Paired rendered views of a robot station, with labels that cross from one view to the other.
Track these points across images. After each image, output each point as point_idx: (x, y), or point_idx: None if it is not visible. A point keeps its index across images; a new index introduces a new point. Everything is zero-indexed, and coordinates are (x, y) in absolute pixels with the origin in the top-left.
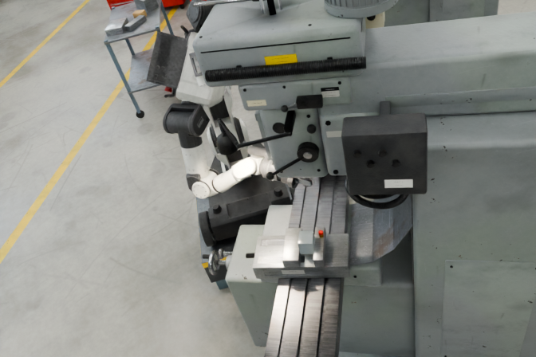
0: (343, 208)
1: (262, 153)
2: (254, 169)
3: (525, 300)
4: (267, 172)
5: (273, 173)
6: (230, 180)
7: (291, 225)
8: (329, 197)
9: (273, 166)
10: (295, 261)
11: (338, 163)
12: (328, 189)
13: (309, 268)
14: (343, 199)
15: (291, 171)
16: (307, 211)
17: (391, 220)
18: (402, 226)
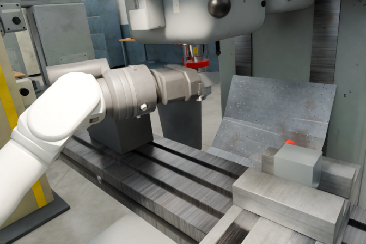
0: (211, 156)
1: (94, 64)
2: (100, 91)
3: None
4: None
5: None
6: (23, 168)
7: (185, 214)
8: (178, 159)
9: (140, 72)
10: (343, 206)
11: None
12: (164, 156)
13: (347, 209)
14: (196, 152)
15: (232, 9)
16: (177, 185)
17: (272, 129)
18: (311, 107)
